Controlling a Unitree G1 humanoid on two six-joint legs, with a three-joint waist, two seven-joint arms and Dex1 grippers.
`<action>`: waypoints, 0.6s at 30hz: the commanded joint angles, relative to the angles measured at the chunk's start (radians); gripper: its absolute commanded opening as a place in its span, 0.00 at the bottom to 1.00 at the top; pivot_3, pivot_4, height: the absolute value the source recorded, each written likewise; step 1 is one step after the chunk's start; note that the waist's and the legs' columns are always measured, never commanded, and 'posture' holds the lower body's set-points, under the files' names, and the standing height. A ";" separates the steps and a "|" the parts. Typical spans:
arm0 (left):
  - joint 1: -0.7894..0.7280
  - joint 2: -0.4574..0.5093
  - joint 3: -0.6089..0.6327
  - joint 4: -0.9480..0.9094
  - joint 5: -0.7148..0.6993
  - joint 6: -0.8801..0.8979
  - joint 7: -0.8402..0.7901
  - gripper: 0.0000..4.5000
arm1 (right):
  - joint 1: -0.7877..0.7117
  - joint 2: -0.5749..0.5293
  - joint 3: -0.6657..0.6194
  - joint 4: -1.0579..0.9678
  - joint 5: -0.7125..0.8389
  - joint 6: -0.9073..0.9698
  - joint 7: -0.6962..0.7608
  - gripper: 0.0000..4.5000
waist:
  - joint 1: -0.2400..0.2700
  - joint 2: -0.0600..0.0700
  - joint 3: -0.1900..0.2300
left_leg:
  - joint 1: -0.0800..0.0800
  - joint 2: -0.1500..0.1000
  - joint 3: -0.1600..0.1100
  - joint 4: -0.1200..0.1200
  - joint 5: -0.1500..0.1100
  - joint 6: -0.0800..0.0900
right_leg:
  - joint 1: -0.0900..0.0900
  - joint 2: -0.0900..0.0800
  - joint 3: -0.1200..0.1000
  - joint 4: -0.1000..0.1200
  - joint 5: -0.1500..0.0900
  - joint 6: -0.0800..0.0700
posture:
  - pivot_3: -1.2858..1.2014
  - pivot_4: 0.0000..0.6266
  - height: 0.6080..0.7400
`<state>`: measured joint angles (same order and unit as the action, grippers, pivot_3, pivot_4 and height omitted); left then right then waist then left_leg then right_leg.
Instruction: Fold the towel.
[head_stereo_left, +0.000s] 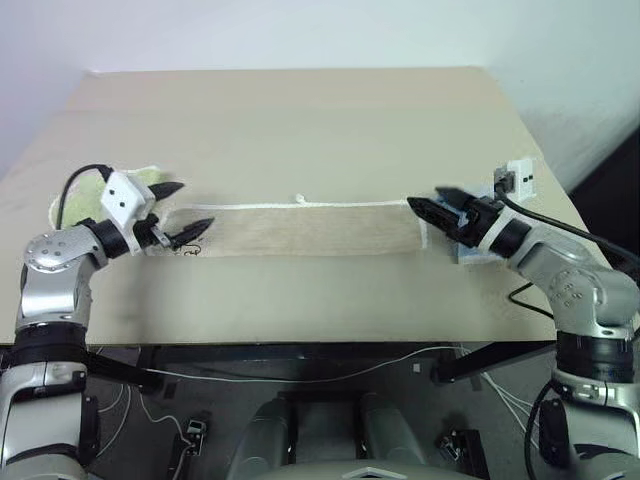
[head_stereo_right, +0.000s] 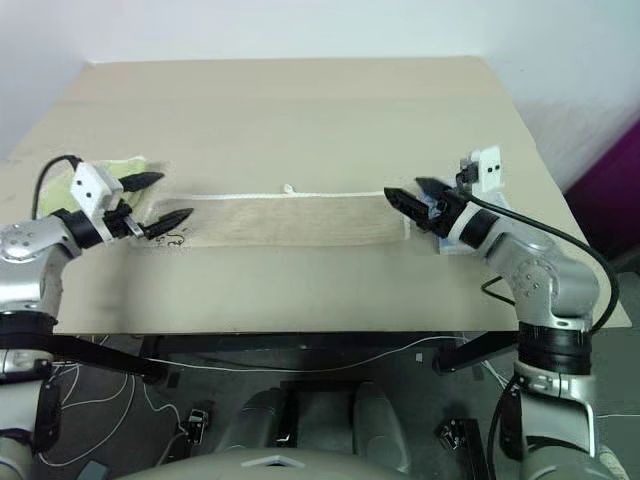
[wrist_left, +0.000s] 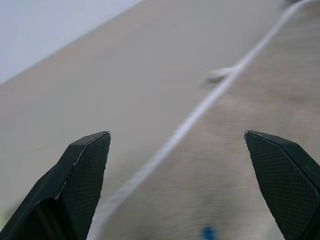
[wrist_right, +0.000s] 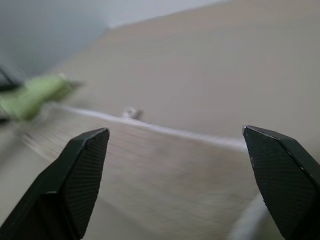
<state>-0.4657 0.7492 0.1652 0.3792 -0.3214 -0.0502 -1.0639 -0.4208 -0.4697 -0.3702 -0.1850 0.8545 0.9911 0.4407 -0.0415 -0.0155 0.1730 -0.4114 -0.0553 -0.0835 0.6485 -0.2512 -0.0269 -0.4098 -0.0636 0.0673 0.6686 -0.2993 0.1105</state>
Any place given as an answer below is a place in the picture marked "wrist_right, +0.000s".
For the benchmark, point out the beige towel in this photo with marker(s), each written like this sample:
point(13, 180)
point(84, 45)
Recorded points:
point(160, 180)

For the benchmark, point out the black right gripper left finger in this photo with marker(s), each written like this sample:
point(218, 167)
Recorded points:
point(72, 180)

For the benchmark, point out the light green cloth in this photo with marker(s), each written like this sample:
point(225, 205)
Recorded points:
point(32, 96)

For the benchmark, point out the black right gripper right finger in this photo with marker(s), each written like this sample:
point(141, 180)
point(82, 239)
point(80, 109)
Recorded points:
point(282, 180)

